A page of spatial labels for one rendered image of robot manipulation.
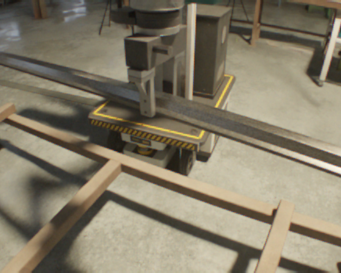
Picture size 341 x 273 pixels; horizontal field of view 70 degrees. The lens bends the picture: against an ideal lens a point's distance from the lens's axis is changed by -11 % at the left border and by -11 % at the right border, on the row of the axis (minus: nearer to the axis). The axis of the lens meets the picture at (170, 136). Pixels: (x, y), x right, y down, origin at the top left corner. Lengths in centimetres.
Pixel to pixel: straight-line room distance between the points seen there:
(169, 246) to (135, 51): 102
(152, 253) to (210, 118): 91
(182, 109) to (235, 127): 10
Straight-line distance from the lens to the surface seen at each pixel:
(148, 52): 43
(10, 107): 187
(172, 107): 50
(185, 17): 143
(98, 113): 159
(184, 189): 114
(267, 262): 90
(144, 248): 130
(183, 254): 128
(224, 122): 47
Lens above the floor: 112
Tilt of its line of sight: 36 degrees down
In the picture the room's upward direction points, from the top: straight up
